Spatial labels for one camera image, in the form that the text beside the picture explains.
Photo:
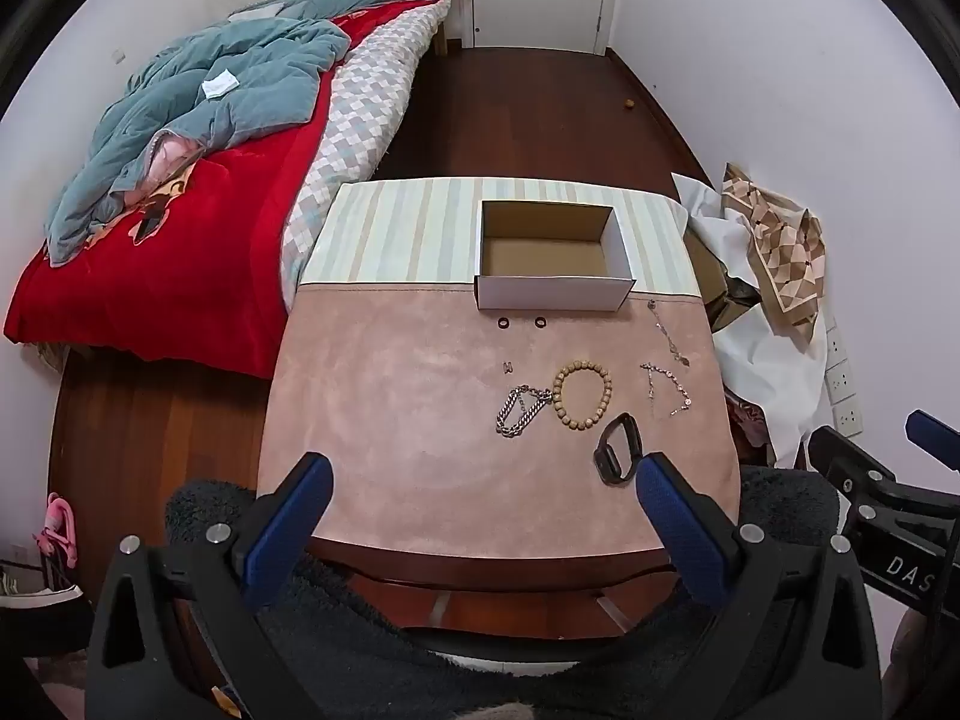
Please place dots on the red patterned cloth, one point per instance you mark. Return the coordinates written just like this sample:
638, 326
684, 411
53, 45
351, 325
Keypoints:
750, 427

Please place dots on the white cardboard box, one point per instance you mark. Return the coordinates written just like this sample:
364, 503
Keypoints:
555, 294

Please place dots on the pink cloth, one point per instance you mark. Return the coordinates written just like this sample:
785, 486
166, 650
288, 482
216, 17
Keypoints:
169, 157

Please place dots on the white wall socket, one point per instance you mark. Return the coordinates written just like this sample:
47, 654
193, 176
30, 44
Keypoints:
838, 380
829, 341
849, 418

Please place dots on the brown cardboard box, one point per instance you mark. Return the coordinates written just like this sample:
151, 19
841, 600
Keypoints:
705, 277

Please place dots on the checkered quilt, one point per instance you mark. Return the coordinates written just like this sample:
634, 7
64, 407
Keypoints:
360, 105

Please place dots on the checkered brown scarf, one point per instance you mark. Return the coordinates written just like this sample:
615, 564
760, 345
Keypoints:
787, 255

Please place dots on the white sheet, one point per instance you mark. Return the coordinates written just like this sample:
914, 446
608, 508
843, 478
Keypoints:
780, 390

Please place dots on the wooden bed frame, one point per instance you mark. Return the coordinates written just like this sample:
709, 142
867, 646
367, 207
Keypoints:
444, 30

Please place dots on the striped table cloth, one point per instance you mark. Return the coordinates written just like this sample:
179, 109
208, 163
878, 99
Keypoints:
405, 232

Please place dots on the pink plastic object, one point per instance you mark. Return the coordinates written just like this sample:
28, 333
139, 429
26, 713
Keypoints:
58, 525

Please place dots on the teal quilt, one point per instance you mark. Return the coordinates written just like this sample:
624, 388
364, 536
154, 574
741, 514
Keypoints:
247, 67

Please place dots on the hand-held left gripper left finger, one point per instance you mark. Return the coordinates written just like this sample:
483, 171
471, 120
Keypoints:
296, 521

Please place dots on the white quilt tag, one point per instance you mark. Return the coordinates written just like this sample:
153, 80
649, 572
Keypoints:
220, 86

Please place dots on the wooden table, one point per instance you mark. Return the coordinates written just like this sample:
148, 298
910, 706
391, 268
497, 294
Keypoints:
487, 574

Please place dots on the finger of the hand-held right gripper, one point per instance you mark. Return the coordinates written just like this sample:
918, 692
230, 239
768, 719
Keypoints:
934, 435
851, 465

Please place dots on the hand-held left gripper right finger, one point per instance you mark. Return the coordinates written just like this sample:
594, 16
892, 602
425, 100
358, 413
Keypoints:
671, 521

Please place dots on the black smart band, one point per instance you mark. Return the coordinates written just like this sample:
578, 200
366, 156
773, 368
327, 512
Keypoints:
609, 467

